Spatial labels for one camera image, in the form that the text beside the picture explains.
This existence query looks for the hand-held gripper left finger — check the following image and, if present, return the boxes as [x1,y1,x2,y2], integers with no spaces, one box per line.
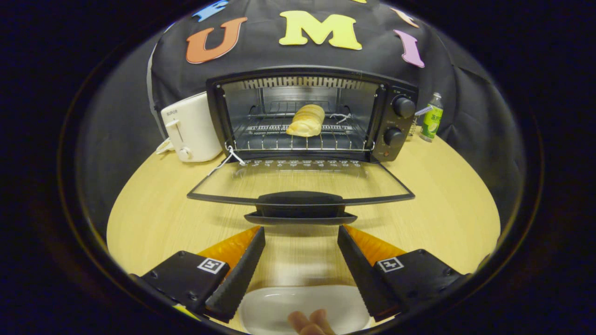
[140,227,266,323]

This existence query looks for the black toaster oven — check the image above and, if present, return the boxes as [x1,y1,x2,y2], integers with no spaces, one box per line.
[187,66,419,226]

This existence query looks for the golden bread roll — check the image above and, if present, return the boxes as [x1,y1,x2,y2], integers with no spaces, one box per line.
[285,104,325,138]

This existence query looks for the white pop-up toaster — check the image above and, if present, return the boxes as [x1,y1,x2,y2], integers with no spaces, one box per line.
[161,92,223,163]

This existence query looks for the green label bottle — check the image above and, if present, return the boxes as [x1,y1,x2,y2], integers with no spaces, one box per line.
[420,92,444,142]

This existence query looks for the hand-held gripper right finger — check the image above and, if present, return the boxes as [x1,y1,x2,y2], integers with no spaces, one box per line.
[338,225,468,322]

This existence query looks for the white plate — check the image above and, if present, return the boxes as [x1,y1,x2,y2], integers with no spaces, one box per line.
[238,285,373,335]

